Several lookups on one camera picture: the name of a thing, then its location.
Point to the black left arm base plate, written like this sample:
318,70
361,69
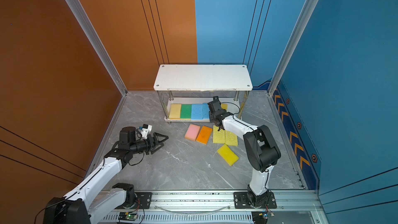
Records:
144,199

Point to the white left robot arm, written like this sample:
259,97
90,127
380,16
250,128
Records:
81,206

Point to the lime porous sponge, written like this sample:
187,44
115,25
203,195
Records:
231,139
218,136

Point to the lime porous sponge left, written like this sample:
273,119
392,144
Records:
218,136

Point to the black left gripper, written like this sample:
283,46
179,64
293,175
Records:
152,144

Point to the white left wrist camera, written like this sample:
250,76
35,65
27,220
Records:
145,130

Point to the white two-tier shelf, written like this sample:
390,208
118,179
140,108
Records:
188,84

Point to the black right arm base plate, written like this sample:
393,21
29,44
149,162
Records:
244,200

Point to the blue sponge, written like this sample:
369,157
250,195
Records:
205,111
197,112

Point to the bright yellow sponge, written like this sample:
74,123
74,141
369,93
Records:
228,155

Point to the orange sponge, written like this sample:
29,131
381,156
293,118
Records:
204,135

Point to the pale yellow sponge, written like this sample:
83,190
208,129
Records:
175,111

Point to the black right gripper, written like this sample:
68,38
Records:
211,116

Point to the aluminium front rail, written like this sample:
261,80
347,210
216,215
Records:
217,206

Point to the green sponge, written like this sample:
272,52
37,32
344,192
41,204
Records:
186,111

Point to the green circuit board right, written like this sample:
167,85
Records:
261,217

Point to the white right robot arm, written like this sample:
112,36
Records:
262,152

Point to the lime porous sponge right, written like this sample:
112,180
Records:
231,139

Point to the aluminium corner post right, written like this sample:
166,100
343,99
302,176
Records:
301,23

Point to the green circuit board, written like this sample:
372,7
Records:
127,216
261,217

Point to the green circuit board left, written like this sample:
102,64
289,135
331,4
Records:
127,216

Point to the pink sponge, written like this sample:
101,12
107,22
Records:
192,132

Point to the aluminium corner post left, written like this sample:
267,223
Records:
81,16

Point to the aluminium corner post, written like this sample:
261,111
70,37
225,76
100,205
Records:
81,16
301,23

